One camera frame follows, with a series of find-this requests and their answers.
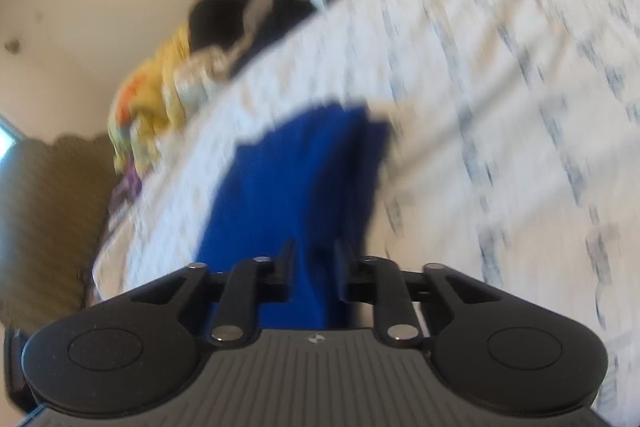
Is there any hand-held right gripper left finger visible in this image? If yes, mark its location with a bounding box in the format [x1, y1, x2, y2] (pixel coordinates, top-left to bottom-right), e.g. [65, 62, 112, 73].
[129, 239, 297, 349]

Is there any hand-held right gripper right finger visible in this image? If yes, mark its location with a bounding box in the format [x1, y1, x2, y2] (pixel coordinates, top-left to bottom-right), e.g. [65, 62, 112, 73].
[334, 239, 497, 349]

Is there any blue knit garment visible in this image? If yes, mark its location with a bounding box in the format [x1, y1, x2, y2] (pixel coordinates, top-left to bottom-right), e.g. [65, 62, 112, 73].
[194, 104, 392, 331]

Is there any purple cloth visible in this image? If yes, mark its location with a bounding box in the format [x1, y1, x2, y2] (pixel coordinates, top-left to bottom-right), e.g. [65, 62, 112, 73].
[111, 157, 144, 210]

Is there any cream satin cloth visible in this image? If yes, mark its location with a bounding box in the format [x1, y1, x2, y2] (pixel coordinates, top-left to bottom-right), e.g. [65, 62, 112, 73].
[172, 47, 237, 114]

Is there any yellow floral cloth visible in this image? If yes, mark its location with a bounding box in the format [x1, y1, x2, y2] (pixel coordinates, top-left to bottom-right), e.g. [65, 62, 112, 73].
[107, 27, 194, 174]

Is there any white script printed bed sheet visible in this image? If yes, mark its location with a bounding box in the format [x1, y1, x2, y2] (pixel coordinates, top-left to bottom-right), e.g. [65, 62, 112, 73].
[90, 0, 640, 427]

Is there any brown woven chair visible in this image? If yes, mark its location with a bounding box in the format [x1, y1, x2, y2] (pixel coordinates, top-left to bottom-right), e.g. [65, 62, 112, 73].
[0, 134, 119, 334]

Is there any dark grey garment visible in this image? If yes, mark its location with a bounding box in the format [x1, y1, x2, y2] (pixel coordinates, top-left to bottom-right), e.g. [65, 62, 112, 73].
[227, 0, 327, 74]

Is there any black hat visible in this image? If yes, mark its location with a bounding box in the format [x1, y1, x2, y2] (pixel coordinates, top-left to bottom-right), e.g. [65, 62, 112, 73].
[187, 0, 249, 54]

